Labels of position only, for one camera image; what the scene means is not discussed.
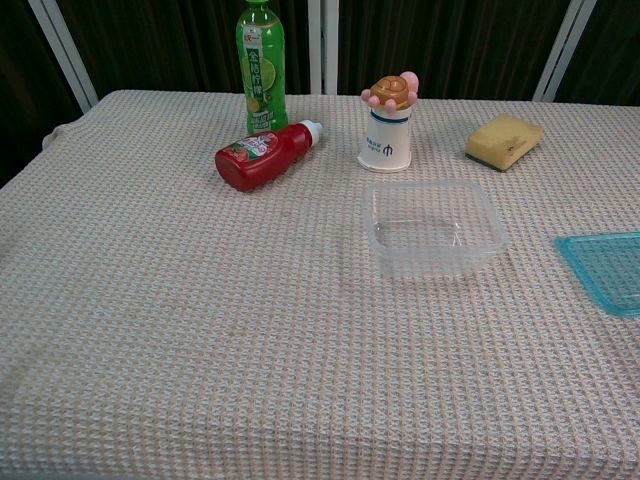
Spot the blue plastic lid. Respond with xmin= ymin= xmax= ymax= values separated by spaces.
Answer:
xmin=553 ymin=230 xmax=640 ymax=318

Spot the clear plastic container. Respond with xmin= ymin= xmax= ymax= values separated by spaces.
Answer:
xmin=361 ymin=179 xmax=510 ymax=280

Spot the beige cloth-covered table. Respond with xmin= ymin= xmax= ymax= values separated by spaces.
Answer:
xmin=0 ymin=89 xmax=640 ymax=480

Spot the red ketchup bottle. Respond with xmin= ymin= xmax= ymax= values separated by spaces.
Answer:
xmin=214 ymin=119 xmax=325 ymax=194

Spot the white paper cup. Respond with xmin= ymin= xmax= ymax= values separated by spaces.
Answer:
xmin=356 ymin=105 xmax=413 ymax=174

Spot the green drink bottle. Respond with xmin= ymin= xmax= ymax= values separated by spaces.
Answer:
xmin=235 ymin=0 xmax=290 ymax=136

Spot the yellow sponge green base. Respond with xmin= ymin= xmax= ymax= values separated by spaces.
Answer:
xmin=464 ymin=113 xmax=545 ymax=174

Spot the white screen frame post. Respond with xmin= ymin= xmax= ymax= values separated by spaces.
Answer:
xmin=531 ymin=0 xmax=599 ymax=104
xmin=27 ymin=0 xmax=99 ymax=114
xmin=307 ymin=0 xmax=340 ymax=96

